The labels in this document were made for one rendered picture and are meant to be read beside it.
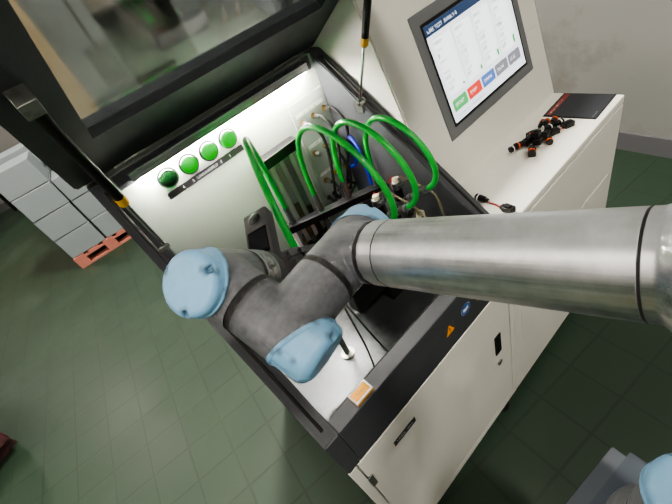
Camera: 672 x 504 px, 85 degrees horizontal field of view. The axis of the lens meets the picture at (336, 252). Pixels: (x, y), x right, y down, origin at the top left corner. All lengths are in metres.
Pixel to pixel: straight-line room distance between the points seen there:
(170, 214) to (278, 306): 0.66
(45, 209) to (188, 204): 3.43
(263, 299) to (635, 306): 0.30
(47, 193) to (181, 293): 3.97
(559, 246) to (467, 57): 1.02
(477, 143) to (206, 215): 0.84
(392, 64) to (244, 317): 0.81
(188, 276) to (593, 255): 0.35
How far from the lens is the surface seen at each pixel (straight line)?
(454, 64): 1.22
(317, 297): 0.39
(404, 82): 1.08
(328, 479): 1.87
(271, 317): 0.39
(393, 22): 1.09
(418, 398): 1.03
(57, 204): 4.38
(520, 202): 1.13
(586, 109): 1.52
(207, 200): 1.04
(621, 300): 0.29
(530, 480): 1.75
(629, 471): 0.84
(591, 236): 0.28
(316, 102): 1.17
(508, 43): 1.44
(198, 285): 0.40
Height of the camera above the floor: 1.68
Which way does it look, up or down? 39 degrees down
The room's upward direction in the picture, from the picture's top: 25 degrees counter-clockwise
